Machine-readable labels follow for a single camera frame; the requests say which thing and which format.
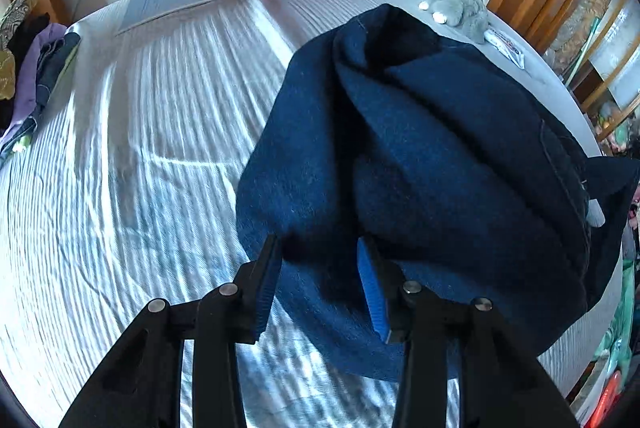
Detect dark blue jeans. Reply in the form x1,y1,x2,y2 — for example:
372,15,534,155
236,4,639,380

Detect pile of folded clothes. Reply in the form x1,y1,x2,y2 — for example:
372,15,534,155
1,0,80,162

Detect striped white bed sheet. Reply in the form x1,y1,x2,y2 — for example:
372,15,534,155
1,0,623,427

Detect white tube package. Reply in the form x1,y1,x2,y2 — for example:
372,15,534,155
484,26,525,70

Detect grey plush toy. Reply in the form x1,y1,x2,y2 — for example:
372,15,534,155
419,0,489,44

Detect wooden shelf unit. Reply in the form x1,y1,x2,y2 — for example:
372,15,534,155
488,0,639,149

